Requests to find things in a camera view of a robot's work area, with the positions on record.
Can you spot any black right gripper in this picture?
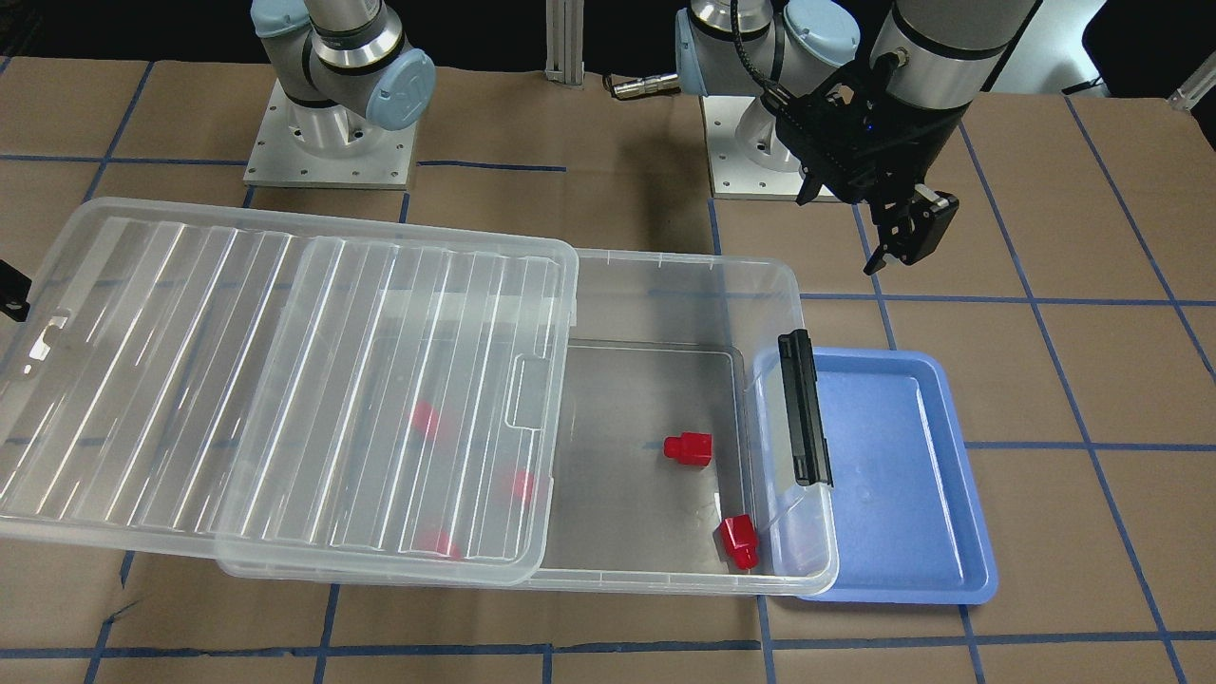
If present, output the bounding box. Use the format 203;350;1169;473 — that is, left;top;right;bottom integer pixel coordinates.
0;260;33;323

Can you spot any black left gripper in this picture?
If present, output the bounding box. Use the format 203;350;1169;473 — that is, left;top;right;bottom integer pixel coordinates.
771;58;967;276

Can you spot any clear plastic box lid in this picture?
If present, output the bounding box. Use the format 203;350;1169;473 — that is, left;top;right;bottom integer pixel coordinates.
1;198;578;564

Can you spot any red block box corner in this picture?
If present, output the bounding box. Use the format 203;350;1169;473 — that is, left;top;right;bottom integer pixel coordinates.
717;512;760;571

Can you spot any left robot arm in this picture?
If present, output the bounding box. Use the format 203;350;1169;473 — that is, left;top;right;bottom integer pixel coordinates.
674;1;1036;276

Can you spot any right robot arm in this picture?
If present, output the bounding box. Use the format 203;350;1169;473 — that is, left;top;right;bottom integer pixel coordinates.
2;1;437;316

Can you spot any blue plastic tray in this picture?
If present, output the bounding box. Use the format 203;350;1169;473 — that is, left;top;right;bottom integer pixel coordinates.
751;348;998;605

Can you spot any red block near latch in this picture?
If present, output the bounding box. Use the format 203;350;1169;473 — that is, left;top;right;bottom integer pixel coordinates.
663;431;713;469

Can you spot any clear plastic storage box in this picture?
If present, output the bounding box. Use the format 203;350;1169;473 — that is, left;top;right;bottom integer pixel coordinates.
216;239;804;595

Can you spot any red block upper middle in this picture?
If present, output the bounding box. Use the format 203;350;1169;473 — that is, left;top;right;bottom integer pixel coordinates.
409;400;447;443

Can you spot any red block centre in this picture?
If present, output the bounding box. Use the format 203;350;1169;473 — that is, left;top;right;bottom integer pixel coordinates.
503;470;536;504

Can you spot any red block front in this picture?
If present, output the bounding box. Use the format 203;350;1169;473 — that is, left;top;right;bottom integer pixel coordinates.
413;529;465;561

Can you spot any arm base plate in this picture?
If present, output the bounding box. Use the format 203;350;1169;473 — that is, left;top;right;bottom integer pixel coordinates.
700;96;804;202
243;82;420;190

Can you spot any black box latch handle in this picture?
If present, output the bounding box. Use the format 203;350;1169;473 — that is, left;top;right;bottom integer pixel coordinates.
777;329;834;486

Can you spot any silver cable connector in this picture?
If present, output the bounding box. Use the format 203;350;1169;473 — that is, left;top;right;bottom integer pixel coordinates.
602;73;681;103

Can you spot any aluminium frame post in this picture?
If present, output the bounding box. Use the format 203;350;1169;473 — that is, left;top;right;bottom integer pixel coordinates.
544;0;585;89

